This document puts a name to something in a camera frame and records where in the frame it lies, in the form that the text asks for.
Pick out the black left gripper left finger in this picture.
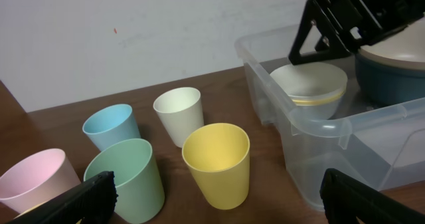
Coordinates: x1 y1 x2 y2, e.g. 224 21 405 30
9 171 118 224

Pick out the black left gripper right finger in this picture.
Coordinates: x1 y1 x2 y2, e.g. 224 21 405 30
319 168 424 224

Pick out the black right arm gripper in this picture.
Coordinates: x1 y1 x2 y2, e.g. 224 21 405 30
288 0 424 65

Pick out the white small bowl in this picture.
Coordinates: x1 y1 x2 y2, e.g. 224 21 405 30
270 62 348 100

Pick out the green plastic cup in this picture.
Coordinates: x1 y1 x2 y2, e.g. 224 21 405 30
84 138 165 223

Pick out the yellow small bowl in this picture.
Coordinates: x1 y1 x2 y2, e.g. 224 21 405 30
292 91 345 106

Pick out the pink plastic cup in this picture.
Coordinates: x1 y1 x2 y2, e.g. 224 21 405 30
1 148 81 213

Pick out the grey small bowl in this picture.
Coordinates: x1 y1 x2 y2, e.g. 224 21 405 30
297 98 342 120

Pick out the dark blue bowl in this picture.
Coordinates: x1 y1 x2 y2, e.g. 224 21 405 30
355 55 424 106

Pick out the beige bowl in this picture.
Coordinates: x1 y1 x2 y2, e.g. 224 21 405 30
359 18 424 70

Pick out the clear plastic storage bin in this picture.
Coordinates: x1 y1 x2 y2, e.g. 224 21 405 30
235 25 424 211

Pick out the blue plastic cup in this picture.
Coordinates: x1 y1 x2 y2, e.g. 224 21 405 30
82 104 141 151

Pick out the cream plastic cup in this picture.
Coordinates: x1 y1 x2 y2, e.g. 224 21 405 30
153 87 205 148

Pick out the yellow plastic cup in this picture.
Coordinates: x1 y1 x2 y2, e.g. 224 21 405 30
182 123 250 210

